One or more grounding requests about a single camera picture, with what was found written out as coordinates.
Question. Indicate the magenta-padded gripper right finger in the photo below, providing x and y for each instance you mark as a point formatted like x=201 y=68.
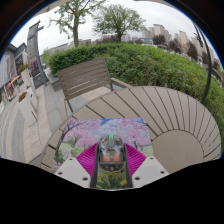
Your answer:
x=135 y=160

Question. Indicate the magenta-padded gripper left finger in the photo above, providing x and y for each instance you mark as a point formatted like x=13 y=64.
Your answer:
x=87 y=158

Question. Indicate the white planter with flowers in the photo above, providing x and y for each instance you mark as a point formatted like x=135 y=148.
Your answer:
x=26 y=111
x=26 y=76

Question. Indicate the brown slatted outdoor chair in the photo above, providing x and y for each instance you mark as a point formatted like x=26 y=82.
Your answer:
x=85 y=78

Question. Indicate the green hedge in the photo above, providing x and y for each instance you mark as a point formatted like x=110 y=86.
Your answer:
x=150 y=66

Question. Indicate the dark curved parasol pole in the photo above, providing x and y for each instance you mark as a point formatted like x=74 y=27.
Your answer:
x=208 y=73

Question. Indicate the grey shop front building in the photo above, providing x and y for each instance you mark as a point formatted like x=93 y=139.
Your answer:
x=10 y=70

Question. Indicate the tall grey sign pillar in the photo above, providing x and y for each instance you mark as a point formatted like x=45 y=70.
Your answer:
x=33 y=53

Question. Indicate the thin-trunked sparse tree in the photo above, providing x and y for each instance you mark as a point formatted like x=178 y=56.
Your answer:
x=76 y=30

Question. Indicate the far apartment buildings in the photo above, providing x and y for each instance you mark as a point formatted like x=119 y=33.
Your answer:
x=160 y=31

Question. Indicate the round leafy tree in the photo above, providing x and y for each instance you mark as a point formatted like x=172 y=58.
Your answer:
x=118 y=20

